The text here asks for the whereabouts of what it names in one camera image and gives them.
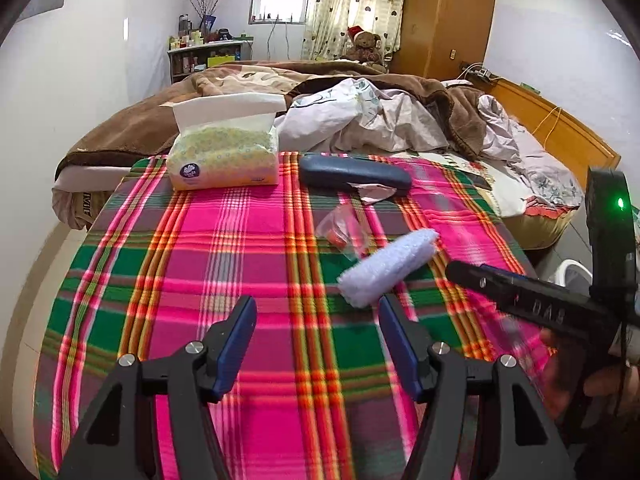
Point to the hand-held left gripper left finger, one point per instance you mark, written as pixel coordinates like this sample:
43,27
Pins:
232,350

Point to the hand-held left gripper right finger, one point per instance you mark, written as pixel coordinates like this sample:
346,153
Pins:
400,350

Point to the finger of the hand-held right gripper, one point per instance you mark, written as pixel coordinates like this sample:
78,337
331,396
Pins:
525,297
505,271

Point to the white round bin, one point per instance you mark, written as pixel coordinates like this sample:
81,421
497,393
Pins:
572,272

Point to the fluffy white towel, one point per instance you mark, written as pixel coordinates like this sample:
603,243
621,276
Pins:
385,270

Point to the person's right hand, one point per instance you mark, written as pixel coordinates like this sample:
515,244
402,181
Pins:
605,385

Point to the pink green plaid cloth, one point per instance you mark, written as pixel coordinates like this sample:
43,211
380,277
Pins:
200,280

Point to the pale floral pillow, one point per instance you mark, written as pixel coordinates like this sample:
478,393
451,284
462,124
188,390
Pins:
550,175

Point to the black smartphone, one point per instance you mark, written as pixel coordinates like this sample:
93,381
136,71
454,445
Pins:
481,182

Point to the wooden bed headboard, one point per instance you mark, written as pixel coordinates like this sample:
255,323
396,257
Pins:
565,130

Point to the clear plastic wrapper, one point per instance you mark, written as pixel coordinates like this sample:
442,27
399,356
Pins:
345,230

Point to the crumpled white paper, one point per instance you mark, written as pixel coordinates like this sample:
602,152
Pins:
375,194

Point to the dark blue glasses case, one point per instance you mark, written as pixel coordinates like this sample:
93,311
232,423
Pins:
350,172

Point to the yellow tissue pack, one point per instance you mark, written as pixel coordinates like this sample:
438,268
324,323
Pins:
225,155

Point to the brown fleece blanket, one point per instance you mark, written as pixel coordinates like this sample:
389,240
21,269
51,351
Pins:
140,120

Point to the teddy bear with red hat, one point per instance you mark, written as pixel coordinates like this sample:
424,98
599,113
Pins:
365,47

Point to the wooden wardrobe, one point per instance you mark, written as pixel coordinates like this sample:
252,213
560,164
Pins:
445,10

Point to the patterned curtain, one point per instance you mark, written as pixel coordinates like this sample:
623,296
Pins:
350,5

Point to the row of bottles on shelf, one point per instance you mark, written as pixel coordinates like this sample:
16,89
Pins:
195,35

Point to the small window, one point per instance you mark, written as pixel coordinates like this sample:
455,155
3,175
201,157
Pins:
277,2

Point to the dry branches in vase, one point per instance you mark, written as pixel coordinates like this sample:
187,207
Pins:
207,0

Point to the white wall shelf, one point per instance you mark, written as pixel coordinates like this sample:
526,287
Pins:
210,57

